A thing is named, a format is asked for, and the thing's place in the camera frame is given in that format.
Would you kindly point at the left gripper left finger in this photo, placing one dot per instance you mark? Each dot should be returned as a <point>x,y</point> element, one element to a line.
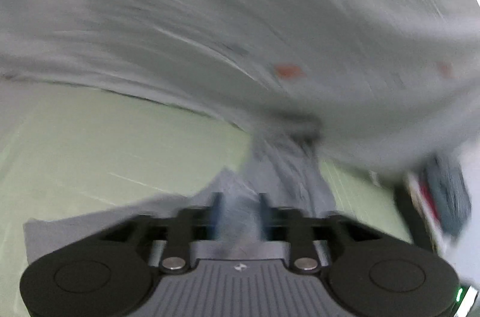
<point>166,243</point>

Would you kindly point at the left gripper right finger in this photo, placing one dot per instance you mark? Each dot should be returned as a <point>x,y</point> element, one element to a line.
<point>312,243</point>

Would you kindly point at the grey zip hoodie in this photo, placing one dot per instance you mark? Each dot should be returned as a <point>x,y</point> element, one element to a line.
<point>282,162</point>

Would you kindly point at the stack of folded clothes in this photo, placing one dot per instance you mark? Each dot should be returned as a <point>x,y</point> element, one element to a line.
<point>441,198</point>

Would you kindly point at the green grid cutting mat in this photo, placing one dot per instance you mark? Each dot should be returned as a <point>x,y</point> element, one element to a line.
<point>68,151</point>

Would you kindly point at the light grey printed backdrop cloth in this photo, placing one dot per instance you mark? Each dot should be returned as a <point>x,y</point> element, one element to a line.
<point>385,82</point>

